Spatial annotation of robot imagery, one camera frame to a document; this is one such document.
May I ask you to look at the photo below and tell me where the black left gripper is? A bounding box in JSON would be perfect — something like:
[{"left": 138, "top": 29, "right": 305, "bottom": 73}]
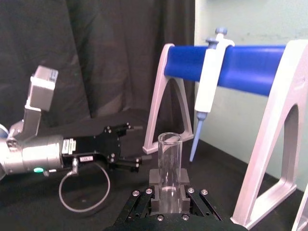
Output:
[{"left": 62, "top": 122, "right": 153, "bottom": 172}]

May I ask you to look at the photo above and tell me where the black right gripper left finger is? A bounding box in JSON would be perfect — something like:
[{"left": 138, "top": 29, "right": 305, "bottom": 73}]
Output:
[{"left": 116, "top": 169, "right": 167, "bottom": 224}]

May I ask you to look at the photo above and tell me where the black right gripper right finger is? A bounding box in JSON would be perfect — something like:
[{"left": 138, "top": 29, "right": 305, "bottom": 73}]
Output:
[{"left": 179, "top": 169, "right": 223, "bottom": 221}]

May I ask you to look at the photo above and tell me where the clear glass tube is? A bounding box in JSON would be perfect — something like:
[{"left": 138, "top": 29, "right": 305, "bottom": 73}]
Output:
[{"left": 157, "top": 132, "right": 182, "bottom": 214}]

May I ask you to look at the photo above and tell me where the black hanging curtain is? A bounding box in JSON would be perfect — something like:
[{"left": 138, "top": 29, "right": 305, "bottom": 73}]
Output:
[{"left": 0, "top": 0, "right": 196, "bottom": 135}]

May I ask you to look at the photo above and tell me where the white pipette with blue tip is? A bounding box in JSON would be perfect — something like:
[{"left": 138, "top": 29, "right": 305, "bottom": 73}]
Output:
[{"left": 189, "top": 26, "right": 235, "bottom": 163}]

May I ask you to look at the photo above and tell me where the grey plastic stand piece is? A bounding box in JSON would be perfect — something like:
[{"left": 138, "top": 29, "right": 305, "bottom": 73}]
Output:
[{"left": 291, "top": 190, "right": 308, "bottom": 231}]

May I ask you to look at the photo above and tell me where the grey stand with blue bar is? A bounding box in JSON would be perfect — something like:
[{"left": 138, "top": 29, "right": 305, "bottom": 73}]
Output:
[{"left": 142, "top": 39, "right": 308, "bottom": 230}]

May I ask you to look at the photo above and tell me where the thin dark looped cable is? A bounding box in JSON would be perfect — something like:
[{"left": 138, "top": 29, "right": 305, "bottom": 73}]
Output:
[{"left": 58, "top": 157, "right": 112, "bottom": 214}]

